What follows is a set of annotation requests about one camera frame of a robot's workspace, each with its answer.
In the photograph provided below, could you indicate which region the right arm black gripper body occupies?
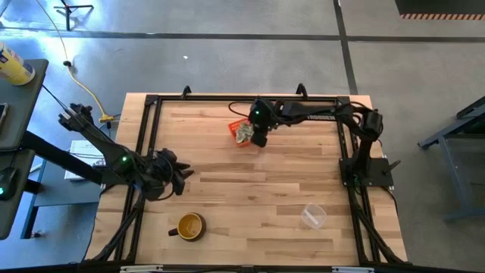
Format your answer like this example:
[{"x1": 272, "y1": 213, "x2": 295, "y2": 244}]
[{"x1": 249, "y1": 121, "x2": 271, "y2": 149}]

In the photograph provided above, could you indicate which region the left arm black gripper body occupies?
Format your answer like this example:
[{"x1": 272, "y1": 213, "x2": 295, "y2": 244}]
[{"x1": 143, "y1": 148, "x2": 186, "y2": 201}]

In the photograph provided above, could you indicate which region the twisted pale green packet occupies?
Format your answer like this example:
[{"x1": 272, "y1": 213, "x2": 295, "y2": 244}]
[{"x1": 234, "y1": 130, "x2": 252, "y2": 145}]

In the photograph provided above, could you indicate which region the orange plastic basket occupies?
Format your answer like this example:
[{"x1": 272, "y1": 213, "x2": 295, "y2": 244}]
[{"x1": 227, "y1": 118, "x2": 263, "y2": 149}]

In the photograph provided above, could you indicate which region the brown mug with yellow inside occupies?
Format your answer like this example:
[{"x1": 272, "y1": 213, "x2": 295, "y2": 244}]
[{"x1": 167, "y1": 212, "x2": 208, "y2": 243}]

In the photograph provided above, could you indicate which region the white paper box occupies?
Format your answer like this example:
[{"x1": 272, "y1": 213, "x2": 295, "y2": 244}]
[{"x1": 63, "y1": 140, "x2": 108, "y2": 182}]

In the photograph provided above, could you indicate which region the clear plastic container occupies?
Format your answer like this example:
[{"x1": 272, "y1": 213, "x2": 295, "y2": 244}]
[{"x1": 300, "y1": 202, "x2": 328, "y2": 231}]

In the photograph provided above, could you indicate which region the black diagonal support beam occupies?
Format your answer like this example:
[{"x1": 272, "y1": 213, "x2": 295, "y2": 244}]
[{"x1": 20, "y1": 130, "x2": 111, "y2": 187}]

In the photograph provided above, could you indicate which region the grey side table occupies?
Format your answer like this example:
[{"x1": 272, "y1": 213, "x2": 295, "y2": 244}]
[{"x1": 0, "y1": 58, "x2": 50, "y2": 240}]

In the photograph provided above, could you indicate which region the black device with green light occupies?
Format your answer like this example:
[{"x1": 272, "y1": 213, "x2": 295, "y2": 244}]
[{"x1": 0, "y1": 166, "x2": 18, "y2": 202}]

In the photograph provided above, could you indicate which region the yellow cylindrical canister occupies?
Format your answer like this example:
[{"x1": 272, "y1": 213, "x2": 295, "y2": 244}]
[{"x1": 0, "y1": 41, "x2": 36, "y2": 86}]

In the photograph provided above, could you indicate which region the black tripod stand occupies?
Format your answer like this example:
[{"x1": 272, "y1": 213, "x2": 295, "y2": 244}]
[{"x1": 52, "y1": 0, "x2": 95, "y2": 33}]

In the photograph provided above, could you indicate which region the blue-grey metal cart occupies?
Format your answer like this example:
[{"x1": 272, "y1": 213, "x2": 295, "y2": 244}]
[{"x1": 418, "y1": 96, "x2": 485, "y2": 223}]

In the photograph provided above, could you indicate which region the black mat with hazard stripes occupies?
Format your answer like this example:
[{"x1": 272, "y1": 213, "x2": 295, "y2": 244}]
[{"x1": 393, "y1": 0, "x2": 485, "y2": 21}]

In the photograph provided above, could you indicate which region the black aluminium table frame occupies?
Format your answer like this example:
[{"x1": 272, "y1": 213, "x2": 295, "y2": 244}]
[{"x1": 85, "y1": 83, "x2": 408, "y2": 267}]

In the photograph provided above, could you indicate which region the white bracket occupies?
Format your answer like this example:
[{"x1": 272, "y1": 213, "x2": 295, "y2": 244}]
[
  {"x1": 119, "y1": 265, "x2": 164, "y2": 273},
  {"x1": 331, "y1": 265, "x2": 377, "y2": 273}
]

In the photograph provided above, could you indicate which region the yellow cable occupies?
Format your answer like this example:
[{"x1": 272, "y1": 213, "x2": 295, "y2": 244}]
[{"x1": 35, "y1": 0, "x2": 115, "y2": 124}]

